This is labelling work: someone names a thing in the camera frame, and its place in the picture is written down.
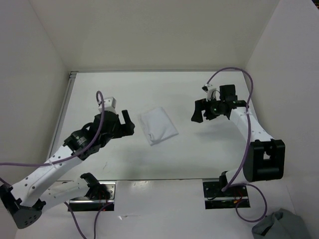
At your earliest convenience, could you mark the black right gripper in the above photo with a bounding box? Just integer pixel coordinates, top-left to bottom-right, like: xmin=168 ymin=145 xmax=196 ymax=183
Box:
xmin=191 ymin=96 xmax=224 ymax=122

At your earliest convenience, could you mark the white skirt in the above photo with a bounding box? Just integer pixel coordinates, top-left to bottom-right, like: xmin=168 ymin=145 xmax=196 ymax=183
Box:
xmin=138 ymin=107 xmax=178 ymax=146

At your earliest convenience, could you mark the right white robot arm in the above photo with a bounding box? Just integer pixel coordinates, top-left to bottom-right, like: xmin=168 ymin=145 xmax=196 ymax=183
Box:
xmin=191 ymin=84 xmax=286 ymax=196

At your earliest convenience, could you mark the grey skirt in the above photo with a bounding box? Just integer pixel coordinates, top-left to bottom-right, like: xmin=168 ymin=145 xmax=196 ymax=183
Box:
xmin=252 ymin=209 xmax=311 ymax=239

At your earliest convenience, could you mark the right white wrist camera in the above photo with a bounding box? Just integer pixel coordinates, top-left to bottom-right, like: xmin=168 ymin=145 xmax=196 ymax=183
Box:
xmin=202 ymin=84 xmax=219 ymax=102

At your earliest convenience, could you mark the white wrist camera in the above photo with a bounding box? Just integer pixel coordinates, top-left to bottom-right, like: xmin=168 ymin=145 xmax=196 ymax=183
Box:
xmin=202 ymin=84 xmax=219 ymax=102
xmin=98 ymin=97 xmax=117 ymax=114

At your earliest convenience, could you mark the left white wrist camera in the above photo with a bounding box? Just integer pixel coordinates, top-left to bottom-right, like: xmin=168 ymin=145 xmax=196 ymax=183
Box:
xmin=98 ymin=97 xmax=117 ymax=114

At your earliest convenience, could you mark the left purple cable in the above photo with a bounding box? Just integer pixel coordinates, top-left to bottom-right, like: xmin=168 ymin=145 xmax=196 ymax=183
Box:
xmin=0 ymin=91 xmax=113 ymax=239

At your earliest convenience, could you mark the aluminium table frame rail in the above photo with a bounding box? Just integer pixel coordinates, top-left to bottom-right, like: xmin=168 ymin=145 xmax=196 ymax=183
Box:
xmin=47 ymin=71 xmax=78 ymax=159

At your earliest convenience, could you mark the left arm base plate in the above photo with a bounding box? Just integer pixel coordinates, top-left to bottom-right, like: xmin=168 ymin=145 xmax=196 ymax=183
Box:
xmin=68 ymin=181 xmax=117 ymax=212

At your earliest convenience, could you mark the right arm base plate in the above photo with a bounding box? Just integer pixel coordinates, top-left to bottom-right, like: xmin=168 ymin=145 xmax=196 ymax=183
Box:
xmin=202 ymin=179 xmax=250 ymax=210

